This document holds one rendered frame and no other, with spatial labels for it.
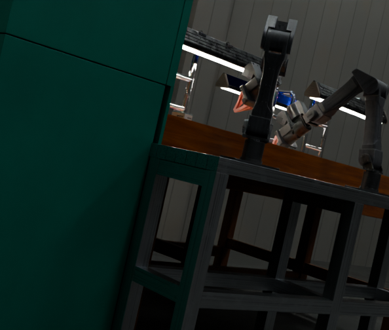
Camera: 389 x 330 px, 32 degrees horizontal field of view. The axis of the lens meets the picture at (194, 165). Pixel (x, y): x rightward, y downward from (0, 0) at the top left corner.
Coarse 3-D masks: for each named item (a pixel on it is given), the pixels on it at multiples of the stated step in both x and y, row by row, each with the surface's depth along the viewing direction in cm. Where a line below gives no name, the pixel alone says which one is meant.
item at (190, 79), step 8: (200, 32) 252; (192, 64) 275; (192, 72) 275; (184, 80) 273; (192, 80) 275; (192, 88) 277; (184, 96) 275; (176, 104) 272; (184, 104) 275; (184, 112) 275
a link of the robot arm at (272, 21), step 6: (270, 18) 208; (276, 18) 208; (270, 24) 206; (276, 24) 211; (282, 24) 210; (288, 24) 206; (294, 24) 206; (264, 30) 203; (282, 30) 210; (288, 30) 204; (294, 30) 204; (264, 36) 203; (294, 36) 209; (264, 42) 203; (288, 48) 202; (282, 66) 226
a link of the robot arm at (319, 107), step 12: (360, 72) 250; (348, 84) 255; (360, 84) 250; (372, 84) 247; (336, 96) 258; (348, 96) 256; (312, 108) 263; (324, 108) 260; (336, 108) 259; (312, 120) 262; (324, 120) 264
